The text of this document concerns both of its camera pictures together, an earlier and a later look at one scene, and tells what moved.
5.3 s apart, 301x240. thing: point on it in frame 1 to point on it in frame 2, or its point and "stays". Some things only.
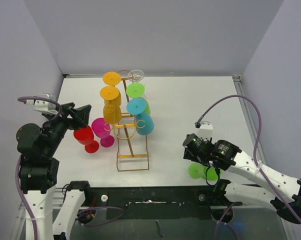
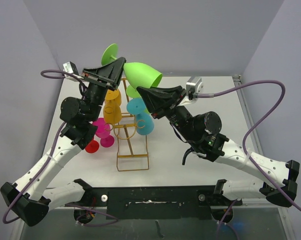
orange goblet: x=112 y=112 stays
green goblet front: x=197 y=171 to x=138 y=75
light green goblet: x=136 y=90 stays
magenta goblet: x=102 y=130 stays
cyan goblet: x=144 y=122 stays
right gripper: x=189 y=155 to x=159 y=100
